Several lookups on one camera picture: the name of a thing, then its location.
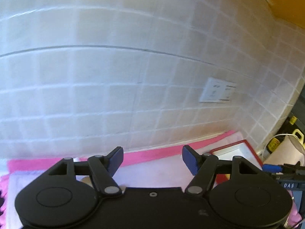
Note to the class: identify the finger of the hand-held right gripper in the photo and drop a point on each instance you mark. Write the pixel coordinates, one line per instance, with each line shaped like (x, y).
(271, 168)

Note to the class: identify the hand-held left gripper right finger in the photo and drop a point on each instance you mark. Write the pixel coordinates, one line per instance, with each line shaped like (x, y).
(190, 159)

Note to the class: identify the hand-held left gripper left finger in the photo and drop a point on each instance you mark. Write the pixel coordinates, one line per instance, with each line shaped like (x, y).
(116, 159)

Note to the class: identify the dark bottle with yellow label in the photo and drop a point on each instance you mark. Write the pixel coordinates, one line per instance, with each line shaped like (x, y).
(273, 146)

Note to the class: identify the white jug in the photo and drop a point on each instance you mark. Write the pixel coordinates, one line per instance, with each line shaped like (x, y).
(283, 149)

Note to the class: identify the red box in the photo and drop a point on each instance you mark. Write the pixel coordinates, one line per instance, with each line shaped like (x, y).
(247, 151)

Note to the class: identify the lavender mat with pink edge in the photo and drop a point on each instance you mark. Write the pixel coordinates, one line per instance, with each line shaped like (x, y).
(152, 157)

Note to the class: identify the black appliance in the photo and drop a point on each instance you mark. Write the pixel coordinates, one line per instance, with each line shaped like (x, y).
(297, 116)

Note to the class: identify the brown wooden cabinet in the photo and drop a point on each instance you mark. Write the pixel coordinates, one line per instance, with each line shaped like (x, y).
(281, 2)

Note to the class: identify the white wall socket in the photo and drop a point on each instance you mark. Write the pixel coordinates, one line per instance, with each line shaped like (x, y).
(218, 93)

